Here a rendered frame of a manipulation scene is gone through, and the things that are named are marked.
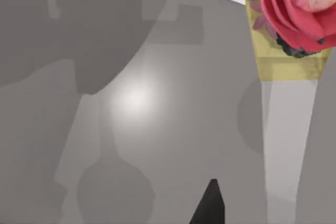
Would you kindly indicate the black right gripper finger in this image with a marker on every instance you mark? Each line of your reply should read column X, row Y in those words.
column 212, row 205

